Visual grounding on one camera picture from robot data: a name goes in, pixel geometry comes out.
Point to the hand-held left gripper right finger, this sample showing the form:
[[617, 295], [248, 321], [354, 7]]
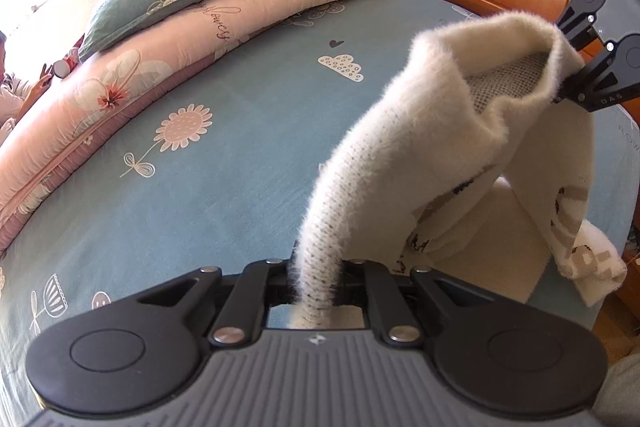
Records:
[[372, 292]]

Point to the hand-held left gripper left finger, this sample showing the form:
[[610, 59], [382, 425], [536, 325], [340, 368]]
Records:
[[257, 289]]

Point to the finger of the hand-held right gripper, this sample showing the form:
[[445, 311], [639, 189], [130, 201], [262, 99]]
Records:
[[576, 29], [582, 79]]

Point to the cream fuzzy knit sweater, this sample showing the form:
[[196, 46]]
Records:
[[390, 147]]

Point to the pink floral folded quilt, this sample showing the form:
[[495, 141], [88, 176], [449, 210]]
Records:
[[150, 57]]

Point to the grey cloth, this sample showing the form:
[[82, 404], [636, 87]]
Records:
[[622, 397]]

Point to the small white cup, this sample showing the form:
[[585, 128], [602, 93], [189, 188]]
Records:
[[62, 68]]

